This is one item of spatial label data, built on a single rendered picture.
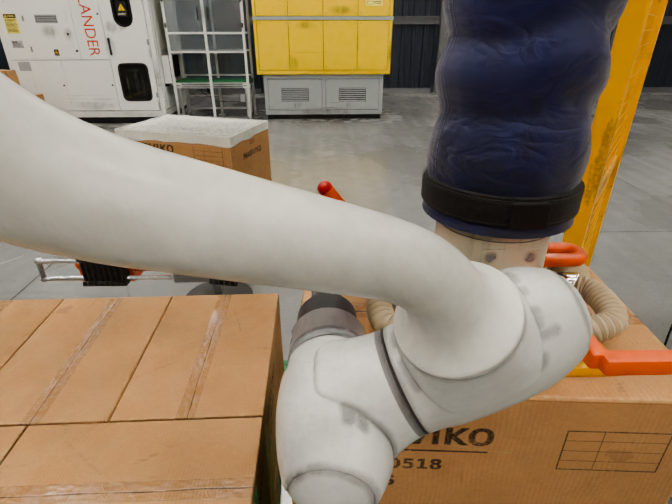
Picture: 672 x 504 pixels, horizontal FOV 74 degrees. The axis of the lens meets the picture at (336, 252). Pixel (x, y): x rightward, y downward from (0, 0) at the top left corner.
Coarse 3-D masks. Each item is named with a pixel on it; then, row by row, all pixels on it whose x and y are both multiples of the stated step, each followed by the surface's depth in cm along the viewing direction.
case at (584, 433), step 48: (624, 336) 73; (576, 384) 64; (624, 384) 64; (432, 432) 65; (480, 432) 65; (528, 432) 64; (576, 432) 64; (624, 432) 64; (432, 480) 70; (480, 480) 69; (528, 480) 69; (576, 480) 69; (624, 480) 68
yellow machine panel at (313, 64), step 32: (256, 0) 682; (288, 0) 684; (320, 0) 685; (352, 0) 686; (384, 0) 688; (256, 32) 703; (288, 32) 706; (320, 32) 705; (352, 32) 706; (384, 32) 708; (256, 64) 724; (288, 64) 725; (320, 64) 726; (352, 64) 728; (384, 64) 729; (288, 96) 752; (320, 96) 754; (352, 96) 755
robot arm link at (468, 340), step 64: (0, 128) 16; (64, 128) 18; (0, 192) 16; (64, 192) 17; (128, 192) 19; (192, 192) 20; (256, 192) 22; (64, 256) 20; (128, 256) 20; (192, 256) 21; (256, 256) 22; (320, 256) 23; (384, 256) 25; (448, 256) 28; (448, 320) 30; (512, 320) 32; (576, 320) 34; (448, 384) 33; (512, 384) 34
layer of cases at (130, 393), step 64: (0, 320) 153; (64, 320) 153; (128, 320) 153; (192, 320) 153; (256, 320) 153; (0, 384) 126; (64, 384) 126; (128, 384) 126; (192, 384) 126; (256, 384) 126; (0, 448) 107; (64, 448) 107; (128, 448) 107; (192, 448) 107; (256, 448) 107
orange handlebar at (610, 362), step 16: (560, 256) 69; (576, 256) 69; (592, 336) 51; (592, 352) 49; (608, 352) 49; (624, 352) 49; (640, 352) 49; (656, 352) 49; (592, 368) 49; (608, 368) 48; (624, 368) 48; (640, 368) 48; (656, 368) 48
